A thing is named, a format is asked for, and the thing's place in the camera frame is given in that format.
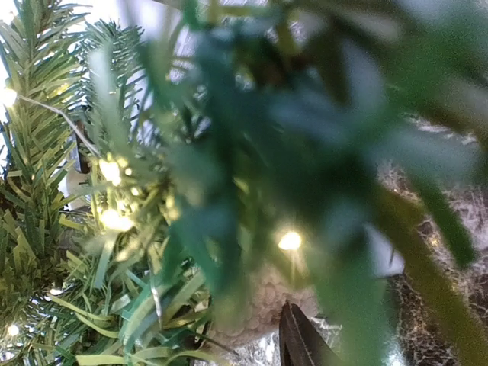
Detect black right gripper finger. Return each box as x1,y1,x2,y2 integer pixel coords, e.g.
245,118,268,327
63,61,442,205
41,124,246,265
278,302,340,366

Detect small green christmas tree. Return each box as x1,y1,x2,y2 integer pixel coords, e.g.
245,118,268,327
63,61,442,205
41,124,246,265
1,1,487,365

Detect white fairy light string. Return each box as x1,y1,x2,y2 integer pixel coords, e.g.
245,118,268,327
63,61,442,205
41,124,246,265
0,84,306,340

